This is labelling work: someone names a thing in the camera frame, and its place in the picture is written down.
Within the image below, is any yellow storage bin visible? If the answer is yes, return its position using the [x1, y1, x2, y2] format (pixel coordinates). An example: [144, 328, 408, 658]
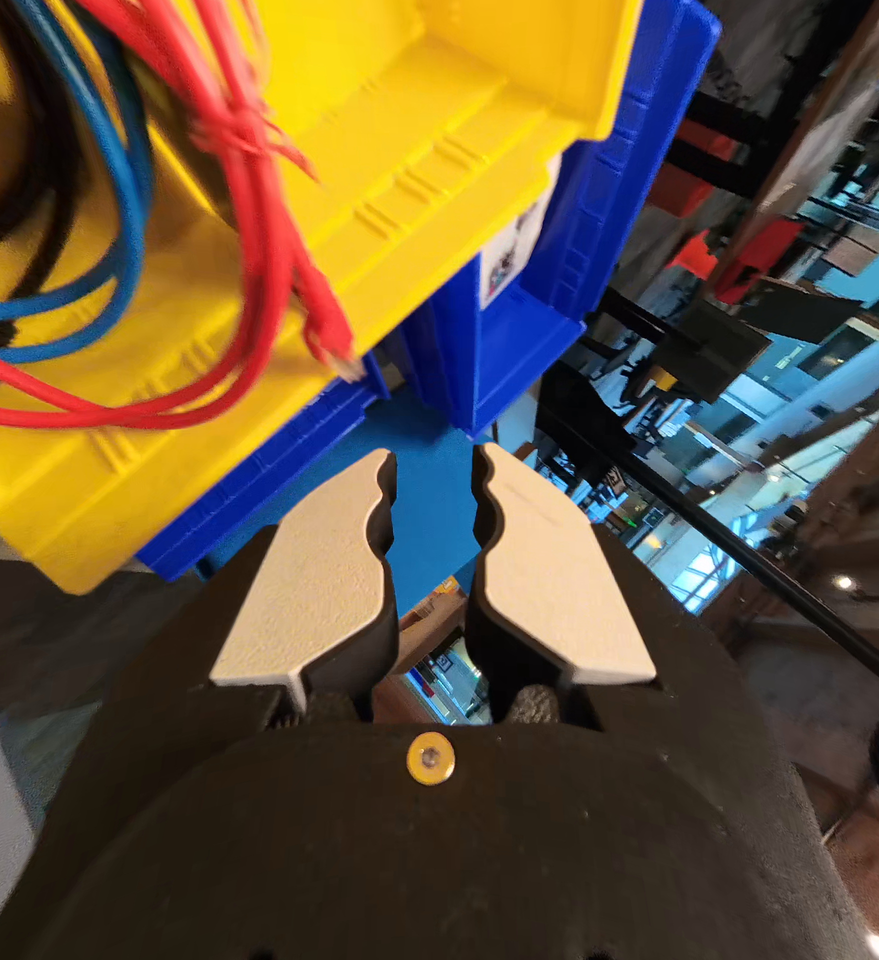
[0, 0, 643, 597]

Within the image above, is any blue ethernet cable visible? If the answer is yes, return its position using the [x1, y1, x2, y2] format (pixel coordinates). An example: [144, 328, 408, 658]
[0, 0, 159, 366]

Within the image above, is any black ethernet cable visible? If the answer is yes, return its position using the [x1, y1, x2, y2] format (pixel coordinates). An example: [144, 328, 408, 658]
[0, 0, 93, 259]

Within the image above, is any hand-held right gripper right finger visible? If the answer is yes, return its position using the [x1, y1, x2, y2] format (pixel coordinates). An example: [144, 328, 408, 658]
[465, 441, 660, 691]

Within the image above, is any blue storage bin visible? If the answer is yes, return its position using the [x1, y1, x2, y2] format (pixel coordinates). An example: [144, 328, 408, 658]
[395, 0, 723, 439]
[137, 353, 399, 583]

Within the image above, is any red ethernet cable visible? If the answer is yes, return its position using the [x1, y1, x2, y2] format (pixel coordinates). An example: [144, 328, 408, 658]
[0, 0, 366, 433]

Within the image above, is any black metal pole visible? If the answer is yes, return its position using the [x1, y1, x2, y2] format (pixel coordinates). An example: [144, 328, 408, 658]
[537, 285, 879, 709]

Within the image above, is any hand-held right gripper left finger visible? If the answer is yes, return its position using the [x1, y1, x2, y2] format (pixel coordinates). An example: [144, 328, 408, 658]
[209, 447, 402, 694]

